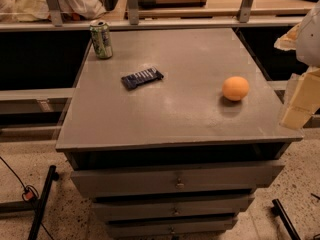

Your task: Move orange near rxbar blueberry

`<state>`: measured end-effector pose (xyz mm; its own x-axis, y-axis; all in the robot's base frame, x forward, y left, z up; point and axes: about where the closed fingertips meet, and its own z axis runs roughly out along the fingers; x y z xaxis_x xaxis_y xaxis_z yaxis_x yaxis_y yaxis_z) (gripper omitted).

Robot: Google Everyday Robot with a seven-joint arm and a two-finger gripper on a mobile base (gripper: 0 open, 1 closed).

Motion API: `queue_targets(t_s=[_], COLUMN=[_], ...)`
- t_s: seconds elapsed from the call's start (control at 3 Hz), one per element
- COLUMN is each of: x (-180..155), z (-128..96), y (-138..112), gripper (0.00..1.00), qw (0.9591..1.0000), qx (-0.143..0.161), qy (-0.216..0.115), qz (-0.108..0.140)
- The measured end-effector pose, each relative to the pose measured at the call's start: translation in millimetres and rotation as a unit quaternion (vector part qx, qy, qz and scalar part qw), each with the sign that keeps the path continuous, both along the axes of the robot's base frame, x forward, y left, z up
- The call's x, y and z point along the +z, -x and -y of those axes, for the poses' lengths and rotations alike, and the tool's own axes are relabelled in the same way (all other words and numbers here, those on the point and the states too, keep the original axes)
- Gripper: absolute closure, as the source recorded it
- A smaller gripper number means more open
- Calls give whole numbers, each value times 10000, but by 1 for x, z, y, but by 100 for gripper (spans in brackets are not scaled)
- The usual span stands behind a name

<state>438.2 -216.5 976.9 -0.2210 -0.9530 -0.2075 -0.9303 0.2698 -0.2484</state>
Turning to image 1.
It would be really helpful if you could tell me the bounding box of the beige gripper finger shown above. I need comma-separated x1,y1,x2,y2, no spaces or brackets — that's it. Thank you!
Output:
274,23,301,51
280,67,320,129

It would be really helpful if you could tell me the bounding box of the orange fruit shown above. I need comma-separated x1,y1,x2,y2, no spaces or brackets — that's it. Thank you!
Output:
222,76,249,101

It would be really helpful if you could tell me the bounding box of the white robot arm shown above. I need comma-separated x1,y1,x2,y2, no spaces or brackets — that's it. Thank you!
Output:
274,0,320,129

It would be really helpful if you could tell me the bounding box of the blue rxbar blueberry wrapper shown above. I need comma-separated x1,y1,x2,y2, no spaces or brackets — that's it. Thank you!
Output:
121,67,164,90

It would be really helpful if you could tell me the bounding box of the black stand leg right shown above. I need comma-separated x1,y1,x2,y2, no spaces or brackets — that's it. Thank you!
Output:
271,199,301,240

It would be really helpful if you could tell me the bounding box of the black stand leg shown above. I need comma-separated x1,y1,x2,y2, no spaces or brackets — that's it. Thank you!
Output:
28,165,59,240
271,199,301,240

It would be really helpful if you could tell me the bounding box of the middle grey drawer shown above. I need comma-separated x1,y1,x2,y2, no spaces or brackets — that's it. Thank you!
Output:
92,194,254,222

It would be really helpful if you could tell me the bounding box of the grey drawer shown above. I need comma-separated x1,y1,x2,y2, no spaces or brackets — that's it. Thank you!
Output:
71,160,284,198
92,194,254,222
106,216,238,238

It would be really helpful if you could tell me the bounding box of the grey drawer cabinet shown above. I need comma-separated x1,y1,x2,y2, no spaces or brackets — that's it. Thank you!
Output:
56,29,302,226

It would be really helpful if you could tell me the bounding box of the bottom grey drawer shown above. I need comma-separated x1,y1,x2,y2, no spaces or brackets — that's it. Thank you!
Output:
106,216,238,238

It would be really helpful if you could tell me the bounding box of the green soda can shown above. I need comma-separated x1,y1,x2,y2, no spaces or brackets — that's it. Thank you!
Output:
90,20,113,59

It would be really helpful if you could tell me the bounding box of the white cloth bundle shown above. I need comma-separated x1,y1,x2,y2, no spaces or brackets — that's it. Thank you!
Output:
0,0,106,22

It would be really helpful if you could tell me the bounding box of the top grey drawer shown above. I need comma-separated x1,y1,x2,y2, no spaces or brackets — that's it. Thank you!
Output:
71,160,284,198

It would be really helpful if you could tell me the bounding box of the grey metal railing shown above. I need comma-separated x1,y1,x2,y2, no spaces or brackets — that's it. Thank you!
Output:
0,0,306,32

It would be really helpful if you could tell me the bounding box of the black stand leg left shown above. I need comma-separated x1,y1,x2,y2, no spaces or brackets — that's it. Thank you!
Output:
28,165,59,240

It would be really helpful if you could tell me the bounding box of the black cable with red clip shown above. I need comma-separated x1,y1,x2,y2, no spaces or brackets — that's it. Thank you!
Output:
0,155,56,240

